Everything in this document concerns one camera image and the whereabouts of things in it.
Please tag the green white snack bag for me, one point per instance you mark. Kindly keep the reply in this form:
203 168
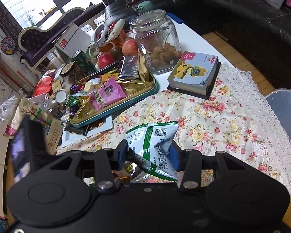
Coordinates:
149 145

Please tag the kraft paper snack bag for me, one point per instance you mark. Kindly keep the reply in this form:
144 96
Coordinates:
52 126

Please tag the teal gold snack tray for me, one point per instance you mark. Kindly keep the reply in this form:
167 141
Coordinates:
130 73

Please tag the blue round stool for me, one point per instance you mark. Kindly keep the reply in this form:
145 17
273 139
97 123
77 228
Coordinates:
280 102

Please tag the large glass jar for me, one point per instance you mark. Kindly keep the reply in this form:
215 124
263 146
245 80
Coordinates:
157 39

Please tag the green drink can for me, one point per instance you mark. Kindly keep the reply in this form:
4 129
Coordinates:
83 62

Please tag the pink snack pouch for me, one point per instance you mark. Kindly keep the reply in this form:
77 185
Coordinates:
109 93

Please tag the black leather sofa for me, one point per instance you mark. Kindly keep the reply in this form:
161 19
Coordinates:
261 33

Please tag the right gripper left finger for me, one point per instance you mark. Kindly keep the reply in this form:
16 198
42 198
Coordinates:
108 160

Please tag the purple chaise lounge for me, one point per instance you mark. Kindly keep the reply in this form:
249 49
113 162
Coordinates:
36 43

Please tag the floral tablecloth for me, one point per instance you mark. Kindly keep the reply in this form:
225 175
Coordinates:
236 118

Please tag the pale red apple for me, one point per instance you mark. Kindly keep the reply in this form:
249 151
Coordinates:
130 48

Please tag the small glass jar white lid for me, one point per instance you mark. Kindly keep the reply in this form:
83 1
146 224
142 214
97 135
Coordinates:
48 105

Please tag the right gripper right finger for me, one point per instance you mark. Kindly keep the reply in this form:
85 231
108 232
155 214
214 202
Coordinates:
190 162

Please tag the round dartboard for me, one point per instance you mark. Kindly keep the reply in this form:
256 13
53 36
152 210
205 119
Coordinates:
8 45

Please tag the white desk calendar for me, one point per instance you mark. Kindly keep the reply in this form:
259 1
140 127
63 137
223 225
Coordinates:
70 41

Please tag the white plastic tray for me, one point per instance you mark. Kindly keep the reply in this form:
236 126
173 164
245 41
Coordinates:
103 124

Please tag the yellow dinosaur board book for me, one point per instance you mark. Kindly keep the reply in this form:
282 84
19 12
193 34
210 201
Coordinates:
194 74

